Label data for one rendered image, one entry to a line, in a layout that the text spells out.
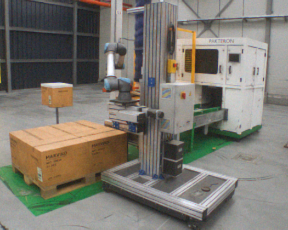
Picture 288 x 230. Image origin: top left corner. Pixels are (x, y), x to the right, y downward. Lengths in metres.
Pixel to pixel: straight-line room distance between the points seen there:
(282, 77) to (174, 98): 9.26
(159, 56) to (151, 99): 0.44
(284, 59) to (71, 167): 9.84
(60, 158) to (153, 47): 1.51
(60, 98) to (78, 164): 2.11
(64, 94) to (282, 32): 9.00
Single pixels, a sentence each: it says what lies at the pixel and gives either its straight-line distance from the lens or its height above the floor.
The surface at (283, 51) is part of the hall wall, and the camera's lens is 11.55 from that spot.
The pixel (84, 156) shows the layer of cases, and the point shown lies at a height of 0.37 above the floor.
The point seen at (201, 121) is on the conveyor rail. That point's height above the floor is 0.48.
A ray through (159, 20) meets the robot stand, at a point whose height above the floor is 1.85.
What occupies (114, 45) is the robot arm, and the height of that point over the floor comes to 1.60.
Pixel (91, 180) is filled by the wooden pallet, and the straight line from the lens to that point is 3.27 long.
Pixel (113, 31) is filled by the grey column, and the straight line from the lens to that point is 4.78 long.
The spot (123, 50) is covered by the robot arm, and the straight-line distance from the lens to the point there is 2.93.
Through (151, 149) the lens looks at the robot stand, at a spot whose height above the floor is 0.53.
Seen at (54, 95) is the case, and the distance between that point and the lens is 4.91.
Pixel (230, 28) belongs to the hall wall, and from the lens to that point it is 12.29.
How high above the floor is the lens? 1.43
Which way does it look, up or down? 12 degrees down
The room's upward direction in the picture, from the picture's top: 1 degrees clockwise
